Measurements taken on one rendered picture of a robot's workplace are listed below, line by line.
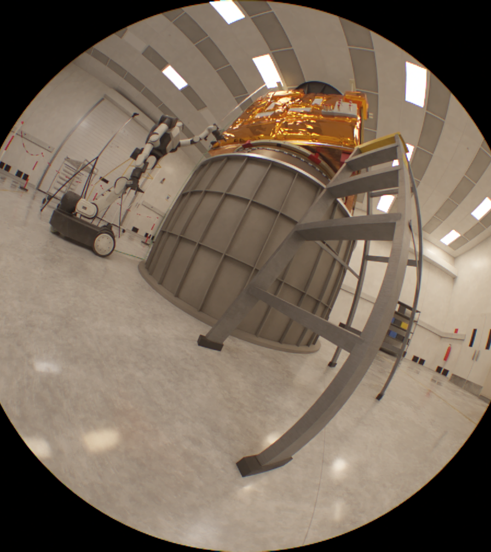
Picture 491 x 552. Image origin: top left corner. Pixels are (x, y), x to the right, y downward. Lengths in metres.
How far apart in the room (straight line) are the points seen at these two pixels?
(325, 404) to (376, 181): 0.75
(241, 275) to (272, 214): 0.42
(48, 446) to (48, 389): 0.11
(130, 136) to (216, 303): 8.69
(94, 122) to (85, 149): 1.27
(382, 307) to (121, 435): 0.48
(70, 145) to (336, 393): 8.92
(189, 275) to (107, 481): 1.02
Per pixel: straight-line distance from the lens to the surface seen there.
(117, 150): 8.75
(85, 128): 8.97
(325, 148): 1.80
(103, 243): 1.41
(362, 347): 0.28
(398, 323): 6.81
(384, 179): 0.76
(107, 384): 0.41
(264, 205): 1.05
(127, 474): 0.32
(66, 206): 1.64
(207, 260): 1.01
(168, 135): 1.78
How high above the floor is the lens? 0.31
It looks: 1 degrees up
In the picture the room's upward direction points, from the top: 25 degrees clockwise
